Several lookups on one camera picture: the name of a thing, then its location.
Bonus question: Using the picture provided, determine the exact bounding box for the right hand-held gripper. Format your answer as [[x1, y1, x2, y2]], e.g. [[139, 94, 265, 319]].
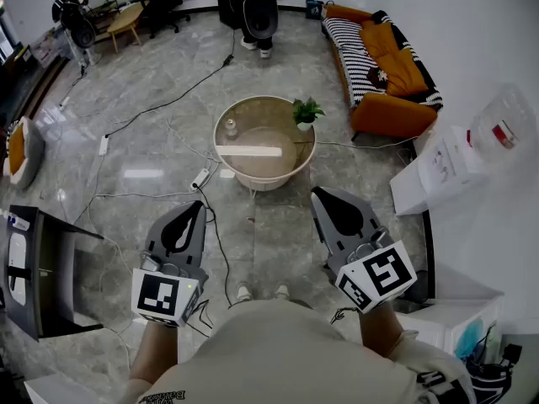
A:
[[310, 186, 419, 315]]

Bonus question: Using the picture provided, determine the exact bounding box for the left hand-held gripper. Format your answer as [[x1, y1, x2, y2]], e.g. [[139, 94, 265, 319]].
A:
[[131, 200, 210, 328]]

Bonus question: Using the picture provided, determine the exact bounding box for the person's left forearm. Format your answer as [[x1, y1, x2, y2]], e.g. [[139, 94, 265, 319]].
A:
[[128, 320, 180, 385]]

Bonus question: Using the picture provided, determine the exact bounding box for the person's right forearm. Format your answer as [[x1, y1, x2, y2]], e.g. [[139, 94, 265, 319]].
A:
[[357, 300, 405, 359]]

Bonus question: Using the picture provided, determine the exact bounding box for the round glass side table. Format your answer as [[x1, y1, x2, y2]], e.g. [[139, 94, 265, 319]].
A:
[[212, 94, 317, 192]]

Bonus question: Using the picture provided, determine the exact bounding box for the white water dispenser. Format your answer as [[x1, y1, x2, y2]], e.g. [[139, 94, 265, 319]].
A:
[[389, 125, 489, 217]]

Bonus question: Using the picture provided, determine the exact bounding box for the white low cabinet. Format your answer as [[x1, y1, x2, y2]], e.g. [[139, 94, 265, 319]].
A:
[[395, 295, 506, 359]]

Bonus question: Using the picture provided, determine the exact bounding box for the orange sofa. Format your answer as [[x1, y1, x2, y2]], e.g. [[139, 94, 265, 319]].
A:
[[320, 4, 444, 142]]

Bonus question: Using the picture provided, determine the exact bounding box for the black side table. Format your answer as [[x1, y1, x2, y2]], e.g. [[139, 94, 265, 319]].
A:
[[3, 204, 105, 341]]

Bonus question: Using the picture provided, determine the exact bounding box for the potted green plant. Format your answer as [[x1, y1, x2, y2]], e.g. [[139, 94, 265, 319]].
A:
[[291, 96, 327, 132]]

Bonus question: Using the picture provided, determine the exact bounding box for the person's beige shirt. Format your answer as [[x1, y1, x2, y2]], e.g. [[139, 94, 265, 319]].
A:
[[134, 299, 477, 404]]

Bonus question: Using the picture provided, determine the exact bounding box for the blue plastic bag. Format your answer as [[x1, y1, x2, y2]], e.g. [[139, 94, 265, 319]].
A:
[[454, 317, 485, 359]]

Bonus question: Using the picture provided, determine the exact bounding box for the white appliance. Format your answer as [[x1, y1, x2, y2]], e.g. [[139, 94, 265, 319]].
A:
[[7, 231, 29, 306]]

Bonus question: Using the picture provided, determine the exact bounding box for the orange sofa cushion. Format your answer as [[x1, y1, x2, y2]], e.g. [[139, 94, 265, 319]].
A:
[[359, 19, 401, 58], [370, 48, 430, 98]]

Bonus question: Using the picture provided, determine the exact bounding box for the black and white striped blanket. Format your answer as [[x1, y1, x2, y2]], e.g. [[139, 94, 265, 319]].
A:
[[323, 10, 444, 109]]

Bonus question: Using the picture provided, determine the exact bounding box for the orange seat cushion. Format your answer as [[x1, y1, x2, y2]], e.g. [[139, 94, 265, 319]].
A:
[[8, 123, 26, 175]]

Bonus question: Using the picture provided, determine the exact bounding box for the black bag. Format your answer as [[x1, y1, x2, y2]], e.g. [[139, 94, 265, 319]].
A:
[[465, 343, 523, 404]]

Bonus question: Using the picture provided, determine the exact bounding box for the wooden oval table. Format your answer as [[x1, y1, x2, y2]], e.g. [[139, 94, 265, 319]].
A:
[[105, 2, 145, 54]]

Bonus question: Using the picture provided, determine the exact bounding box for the black cable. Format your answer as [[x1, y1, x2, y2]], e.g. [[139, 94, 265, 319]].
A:
[[195, 185, 235, 309], [104, 27, 237, 138]]

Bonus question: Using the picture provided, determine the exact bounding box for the white cable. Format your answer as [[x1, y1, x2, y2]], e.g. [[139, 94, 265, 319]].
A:
[[315, 139, 419, 150], [73, 157, 222, 226]]

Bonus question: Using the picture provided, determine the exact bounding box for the black shoulder strap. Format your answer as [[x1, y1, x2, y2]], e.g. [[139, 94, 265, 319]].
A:
[[416, 370, 477, 404]]

